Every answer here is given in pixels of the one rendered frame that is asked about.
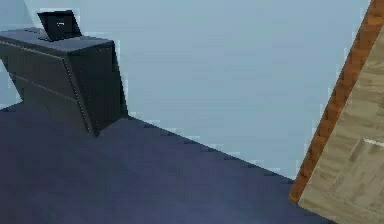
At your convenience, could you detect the dark grey chest of drawers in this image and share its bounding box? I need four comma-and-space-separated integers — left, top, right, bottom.
0, 27, 130, 138

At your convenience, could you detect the black laptop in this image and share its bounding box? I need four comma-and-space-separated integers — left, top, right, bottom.
35, 9, 83, 43

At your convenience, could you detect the beige wooden room door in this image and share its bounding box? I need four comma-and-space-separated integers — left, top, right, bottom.
288, 0, 384, 224

